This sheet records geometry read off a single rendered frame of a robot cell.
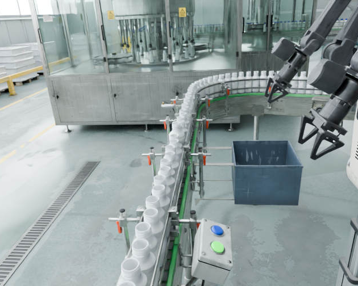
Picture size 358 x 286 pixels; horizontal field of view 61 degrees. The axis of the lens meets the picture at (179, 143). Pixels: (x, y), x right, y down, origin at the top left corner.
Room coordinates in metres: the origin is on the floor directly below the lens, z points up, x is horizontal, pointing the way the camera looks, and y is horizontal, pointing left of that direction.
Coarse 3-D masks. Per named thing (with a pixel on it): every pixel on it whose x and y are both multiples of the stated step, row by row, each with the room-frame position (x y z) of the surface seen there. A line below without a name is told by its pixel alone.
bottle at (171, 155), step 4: (168, 152) 1.02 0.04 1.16; (172, 152) 1.02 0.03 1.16; (168, 156) 0.99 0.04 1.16; (172, 156) 0.99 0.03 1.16; (172, 160) 0.99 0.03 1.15; (172, 164) 0.99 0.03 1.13; (176, 164) 0.99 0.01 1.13; (172, 168) 0.98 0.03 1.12; (176, 168) 0.98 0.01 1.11; (176, 172) 0.98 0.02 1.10; (176, 176) 0.98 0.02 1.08; (176, 188) 0.98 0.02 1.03
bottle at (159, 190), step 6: (156, 186) 0.78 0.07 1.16; (162, 186) 0.78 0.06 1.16; (156, 192) 0.75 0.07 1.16; (162, 192) 0.76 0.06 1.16; (162, 198) 0.75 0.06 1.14; (168, 198) 0.77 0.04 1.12; (162, 204) 0.75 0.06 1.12; (168, 204) 0.75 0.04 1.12; (168, 222) 0.75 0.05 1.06; (168, 228) 0.75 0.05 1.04; (168, 234) 0.75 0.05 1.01
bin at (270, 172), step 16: (240, 144) 1.59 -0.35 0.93; (256, 144) 1.58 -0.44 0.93; (272, 144) 1.56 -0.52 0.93; (288, 144) 1.53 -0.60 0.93; (240, 160) 1.59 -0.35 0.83; (256, 160) 1.58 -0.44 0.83; (272, 160) 1.56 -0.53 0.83; (288, 160) 1.50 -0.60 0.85; (240, 176) 1.29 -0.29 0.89; (256, 176) 1.28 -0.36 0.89; (272, 176) 1.27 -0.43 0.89; (288, 176) 1.26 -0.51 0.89; (240, 192) 1.29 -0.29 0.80; (256, 192) 1.28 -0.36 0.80; (272, 192) 1.27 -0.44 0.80; (288, 192) 1.26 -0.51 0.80
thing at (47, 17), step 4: (180, 8) 4.27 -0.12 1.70; (184, 8) 4.26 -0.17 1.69; (108, 12) 4.40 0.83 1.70; (112, 12) 4.39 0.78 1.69; (180, 12) 4.27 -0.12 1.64; (184, 12) 4.26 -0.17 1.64; (44, 16) 4.51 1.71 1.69; (48, 16) 4.51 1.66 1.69; (108, 16) 4.40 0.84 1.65; (112, 16) 4.39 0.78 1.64; (180, 16) 4.27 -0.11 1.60; (44, 20) 4.52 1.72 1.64; (48, 20) 4.51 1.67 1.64; (52, 20) 4.50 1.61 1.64
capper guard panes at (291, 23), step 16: (256, 0) 5.99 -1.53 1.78; (272, 0) 5.95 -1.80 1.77; (288, 0) 5.92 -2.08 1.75; (304, 0) 5.88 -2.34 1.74; (256, 16) 5.99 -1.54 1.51; (288, 16) 5.91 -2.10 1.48; (304, 16) 5.88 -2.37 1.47; (256, 32) 5.99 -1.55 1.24; (272, 32) 5.95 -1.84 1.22; (288, 32) 5.91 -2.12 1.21; (304, 32) 5.87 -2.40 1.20; (256, 48) 5.98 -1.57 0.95; (272, 48) 5.94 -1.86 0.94
